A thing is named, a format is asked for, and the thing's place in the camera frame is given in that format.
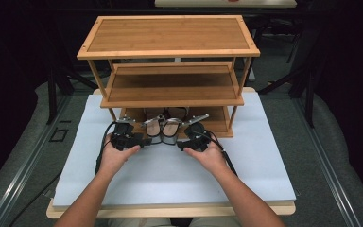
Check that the person's right hand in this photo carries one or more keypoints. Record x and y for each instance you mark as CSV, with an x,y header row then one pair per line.
x,y
209,159

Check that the three-tier wooden shoe rack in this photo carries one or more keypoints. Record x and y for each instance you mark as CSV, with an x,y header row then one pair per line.
x,y
170,36

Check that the black metal stand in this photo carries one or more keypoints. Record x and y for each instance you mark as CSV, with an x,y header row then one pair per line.
x,y
308,85
53,94

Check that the person's leg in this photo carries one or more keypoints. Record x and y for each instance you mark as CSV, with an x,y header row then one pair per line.
x,y
216,222
138,222

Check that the person's right leg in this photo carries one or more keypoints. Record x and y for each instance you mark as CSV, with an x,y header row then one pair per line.
x,y
216,222

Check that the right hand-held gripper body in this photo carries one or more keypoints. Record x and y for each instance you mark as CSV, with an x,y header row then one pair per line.
x,y
197,135

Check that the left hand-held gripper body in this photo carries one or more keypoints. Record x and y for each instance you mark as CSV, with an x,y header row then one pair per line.
x,y
123,135

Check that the metal floor rail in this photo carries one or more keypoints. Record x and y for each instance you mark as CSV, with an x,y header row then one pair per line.
x,y
324,164
22,170

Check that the white foam board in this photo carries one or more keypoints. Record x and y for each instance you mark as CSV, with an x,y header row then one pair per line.
x,y
176,179

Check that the person's left hand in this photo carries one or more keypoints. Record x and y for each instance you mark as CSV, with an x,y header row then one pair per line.
x,y
116,159

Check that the person's left leg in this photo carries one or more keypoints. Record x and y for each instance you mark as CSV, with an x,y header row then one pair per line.
x,y
138,222

